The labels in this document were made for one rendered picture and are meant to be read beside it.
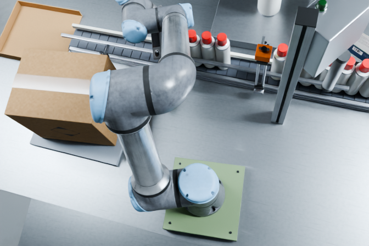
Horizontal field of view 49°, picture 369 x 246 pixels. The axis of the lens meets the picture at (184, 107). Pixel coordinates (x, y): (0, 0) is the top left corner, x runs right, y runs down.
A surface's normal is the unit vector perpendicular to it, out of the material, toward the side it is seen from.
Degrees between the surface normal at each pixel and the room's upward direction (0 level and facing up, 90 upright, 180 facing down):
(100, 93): 17
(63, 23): 0
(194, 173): 9
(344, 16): 0
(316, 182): 0
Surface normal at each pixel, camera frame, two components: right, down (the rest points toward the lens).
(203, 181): 0.03, -0.37
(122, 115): 0.06, 0.73
